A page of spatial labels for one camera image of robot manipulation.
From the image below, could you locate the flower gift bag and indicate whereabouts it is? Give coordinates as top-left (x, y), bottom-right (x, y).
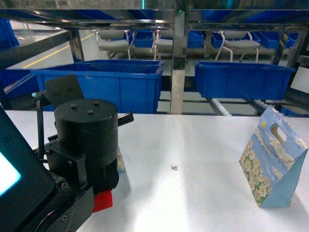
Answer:
top-left (239, 107), bottom-right (309, 208)
top-left (117, 147), bottom-right (126, 172)

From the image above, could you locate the blue crate behind table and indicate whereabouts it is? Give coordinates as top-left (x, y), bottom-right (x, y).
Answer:
top-left (194, 61), bottom-right (295, 100)
top-left (30, 59), bottom-right (164, 114)

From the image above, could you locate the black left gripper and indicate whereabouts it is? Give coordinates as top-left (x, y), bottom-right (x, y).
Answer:
top-left (34, 74), bottom-right (134, 193)

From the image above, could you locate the blue crate behind table left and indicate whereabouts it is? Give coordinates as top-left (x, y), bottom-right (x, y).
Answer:
top-left (30, 59), bottom-right (164, 114)

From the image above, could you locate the red block on gripper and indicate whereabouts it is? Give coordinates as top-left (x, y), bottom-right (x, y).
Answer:
top-left (92, 189), bottom-right (113, 213)

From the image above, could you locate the blue crate behind table right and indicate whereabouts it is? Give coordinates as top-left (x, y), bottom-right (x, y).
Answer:
top-left (194, 61), bottom-right (295, 100)

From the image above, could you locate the steel rack upright post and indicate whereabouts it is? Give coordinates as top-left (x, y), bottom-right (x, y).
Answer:
top-left (170, 9), bottom-right (189, 115)

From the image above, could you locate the grey chair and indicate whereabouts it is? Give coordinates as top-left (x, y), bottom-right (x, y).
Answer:
top-left (214, 30), bottom-right (260, 63)

